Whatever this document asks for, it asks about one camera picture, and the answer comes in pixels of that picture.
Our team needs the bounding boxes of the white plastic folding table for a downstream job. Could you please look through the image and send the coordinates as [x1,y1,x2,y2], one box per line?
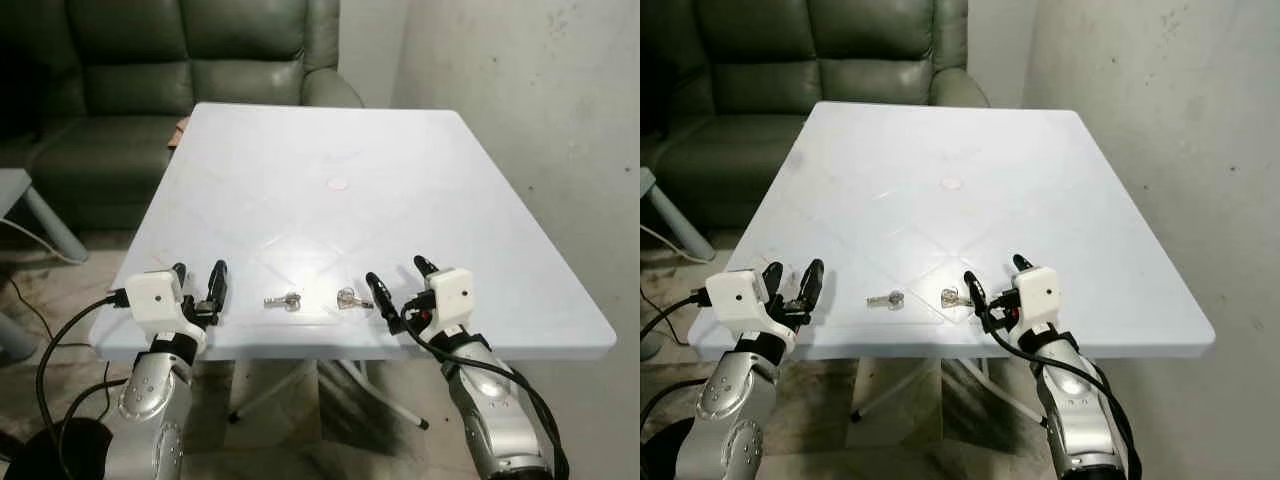
[88,102,618,431]
[688,100,1217,426]

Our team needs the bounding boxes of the thin black floor cable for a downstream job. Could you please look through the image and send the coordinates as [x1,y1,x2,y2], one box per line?
[0,278,53,343]

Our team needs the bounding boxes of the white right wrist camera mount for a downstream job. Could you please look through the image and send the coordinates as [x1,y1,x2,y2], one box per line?
[425,267,477,333]
[1012,266,1063,337]

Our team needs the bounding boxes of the black robot body part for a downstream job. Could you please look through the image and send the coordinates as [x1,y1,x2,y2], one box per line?
[640,420,701,480]
[0,418,113,480]

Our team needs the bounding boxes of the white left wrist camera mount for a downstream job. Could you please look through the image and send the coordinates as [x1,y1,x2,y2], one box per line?
[704,268,789,349]
[124,270,209,353]

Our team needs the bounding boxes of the dark green leather sofa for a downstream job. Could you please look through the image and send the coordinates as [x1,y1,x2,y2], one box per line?
[640,0,991,233]
[0,0,366,233]

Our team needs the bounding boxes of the grey side table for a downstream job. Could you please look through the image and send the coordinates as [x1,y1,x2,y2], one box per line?
[640,168,716,263]

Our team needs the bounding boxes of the white floor cable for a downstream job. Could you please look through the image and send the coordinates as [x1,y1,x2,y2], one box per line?
[640,225,701,263]
[0,218,86,265]

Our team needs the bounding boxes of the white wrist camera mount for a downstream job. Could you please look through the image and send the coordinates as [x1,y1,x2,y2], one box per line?
[124,270,209,353]
[1012,266,1063,337]
[704,268,789,349]
[425,267,477,333]

